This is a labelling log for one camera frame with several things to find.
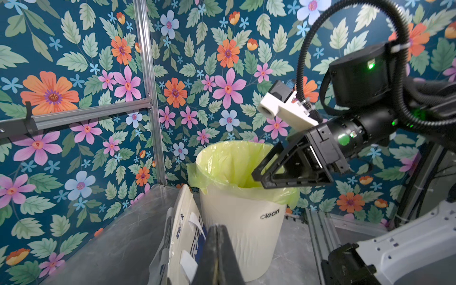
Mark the white trash bin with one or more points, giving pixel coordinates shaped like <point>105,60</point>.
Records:
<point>253,226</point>

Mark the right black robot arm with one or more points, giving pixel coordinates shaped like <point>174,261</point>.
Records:
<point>376,98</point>

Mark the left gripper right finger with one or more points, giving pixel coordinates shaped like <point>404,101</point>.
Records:
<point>227,267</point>

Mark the right blue white bag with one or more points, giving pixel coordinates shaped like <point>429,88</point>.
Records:
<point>176,260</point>

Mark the yellow-green bin liner bag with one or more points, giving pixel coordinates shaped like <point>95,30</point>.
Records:
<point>228,166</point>

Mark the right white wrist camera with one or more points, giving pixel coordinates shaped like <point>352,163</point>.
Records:
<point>285,107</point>

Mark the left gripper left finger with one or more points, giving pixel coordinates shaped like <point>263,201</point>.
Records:
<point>207,270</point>

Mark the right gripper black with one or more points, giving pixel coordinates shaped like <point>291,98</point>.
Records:
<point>309,159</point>

